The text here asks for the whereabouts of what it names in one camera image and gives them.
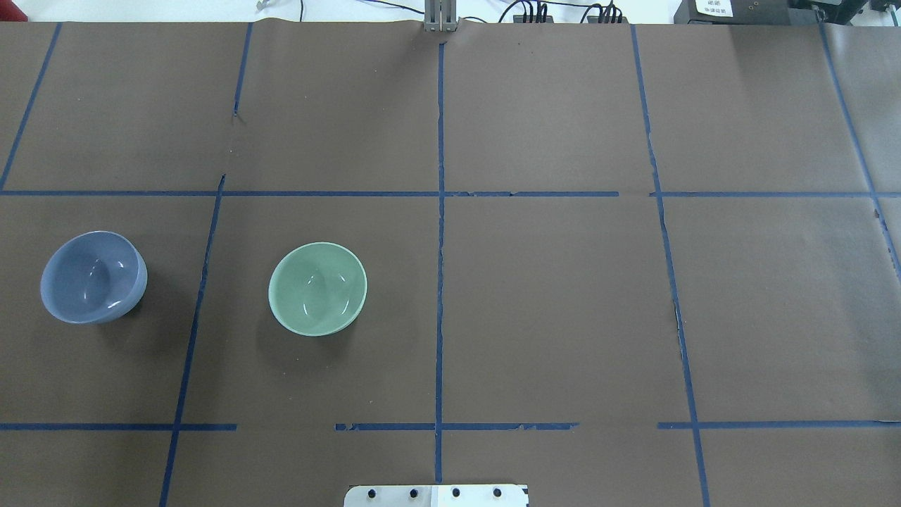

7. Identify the green ceramic bowl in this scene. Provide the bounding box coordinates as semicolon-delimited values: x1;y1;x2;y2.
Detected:
267;242;369;337

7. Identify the blue ceramic bowl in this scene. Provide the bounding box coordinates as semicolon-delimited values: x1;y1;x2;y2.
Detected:
39;230;148;325

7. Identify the brown paper table mat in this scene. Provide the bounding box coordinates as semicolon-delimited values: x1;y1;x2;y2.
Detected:
2;20;899;506

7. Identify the black device with label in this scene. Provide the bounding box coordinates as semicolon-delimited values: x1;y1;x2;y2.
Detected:
673;1;815;26

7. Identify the red object at corner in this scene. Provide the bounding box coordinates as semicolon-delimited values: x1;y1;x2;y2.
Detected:
0;0;29;23

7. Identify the black cable connector left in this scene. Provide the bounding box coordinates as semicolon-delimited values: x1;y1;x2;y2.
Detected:
504;1;553;25

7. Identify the black cable connector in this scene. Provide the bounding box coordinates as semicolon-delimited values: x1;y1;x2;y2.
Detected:
504;1;553;25
580;1;628;25

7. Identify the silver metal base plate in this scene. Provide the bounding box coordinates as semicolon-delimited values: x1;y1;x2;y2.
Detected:
344;484;530;506

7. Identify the black cable connector right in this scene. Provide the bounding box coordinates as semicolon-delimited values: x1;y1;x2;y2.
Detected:
580;1;628;25

